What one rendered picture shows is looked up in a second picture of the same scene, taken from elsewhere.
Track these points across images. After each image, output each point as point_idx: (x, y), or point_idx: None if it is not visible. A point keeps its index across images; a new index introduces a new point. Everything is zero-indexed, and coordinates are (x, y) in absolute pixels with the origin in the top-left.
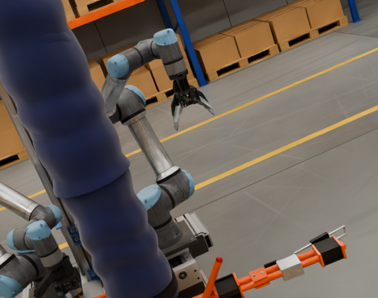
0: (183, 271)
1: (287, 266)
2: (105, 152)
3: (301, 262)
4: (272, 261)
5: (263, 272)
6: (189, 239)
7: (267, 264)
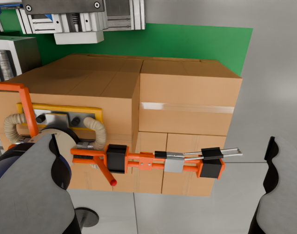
0: (81, 43)
1: (170, 170)
2: None
3: (183, 170)
4: (162, 158)
5: (150, 164)
6: (92, 3)
7: (157, 158)
